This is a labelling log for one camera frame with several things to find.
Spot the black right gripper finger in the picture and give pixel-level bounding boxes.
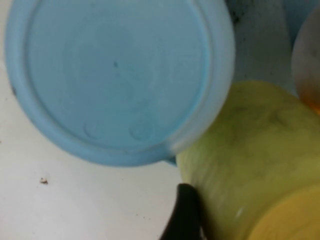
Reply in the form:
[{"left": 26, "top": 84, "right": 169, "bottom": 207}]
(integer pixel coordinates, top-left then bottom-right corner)
[{"left": 159, "top": 183, "right": 204, "bottom": 240}]

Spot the pink plastic cup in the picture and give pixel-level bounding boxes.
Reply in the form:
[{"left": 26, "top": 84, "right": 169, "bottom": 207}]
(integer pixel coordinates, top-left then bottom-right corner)
[{"left": 291, "top": 7, "right": 320, "bottom": 115}]

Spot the yellow plastic cup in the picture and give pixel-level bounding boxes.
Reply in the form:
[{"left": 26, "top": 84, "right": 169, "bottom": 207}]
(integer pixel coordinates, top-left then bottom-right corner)
[{"left": 174, "top": 80, "right": 320, "bottom": 240}]

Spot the light blue plastic cup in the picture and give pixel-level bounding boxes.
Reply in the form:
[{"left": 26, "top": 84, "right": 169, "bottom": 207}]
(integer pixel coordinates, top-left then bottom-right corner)
[{"left": 4, "top": 0, "right": 236, "bottom": 168}]

